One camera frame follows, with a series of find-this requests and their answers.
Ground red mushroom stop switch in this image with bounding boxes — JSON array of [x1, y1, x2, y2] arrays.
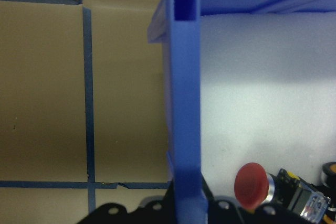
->
[[233, 162, 332, 221]]

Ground blue bin with push buttons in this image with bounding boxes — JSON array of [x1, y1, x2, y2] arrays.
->
[[146, 0, 336, 224]]

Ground yellow push button switch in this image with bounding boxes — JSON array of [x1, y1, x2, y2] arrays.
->
[[321, 161, 336, 183]]

